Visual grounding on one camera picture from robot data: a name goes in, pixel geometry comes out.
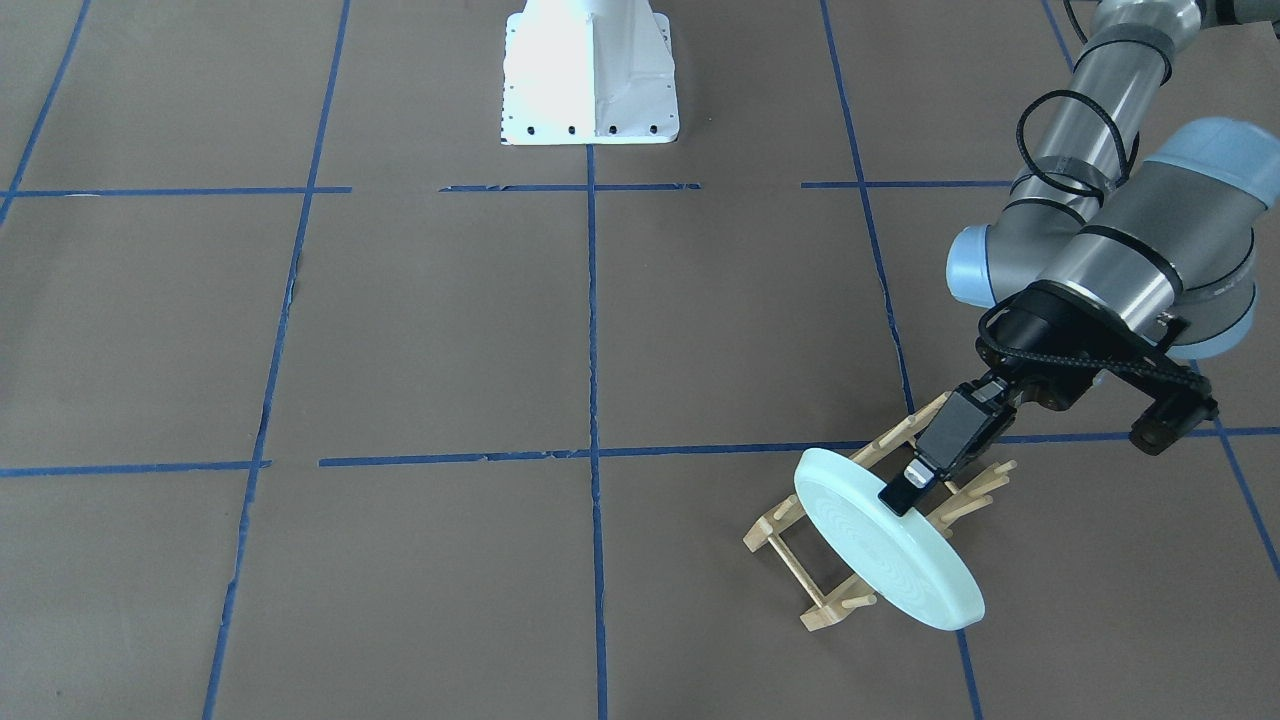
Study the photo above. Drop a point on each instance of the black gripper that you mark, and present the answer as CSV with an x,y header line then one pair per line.
x,y
1032,335

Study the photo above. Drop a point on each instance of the light green plate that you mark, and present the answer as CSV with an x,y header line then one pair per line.
x,y
904,560

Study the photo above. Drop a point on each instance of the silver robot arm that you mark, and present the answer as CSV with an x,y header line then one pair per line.
x,y
1101,263

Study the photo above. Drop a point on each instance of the wooden plate rack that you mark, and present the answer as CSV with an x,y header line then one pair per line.
x,y
830,608

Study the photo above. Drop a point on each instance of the white camera pillar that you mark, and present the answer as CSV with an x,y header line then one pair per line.
x,y
588,73

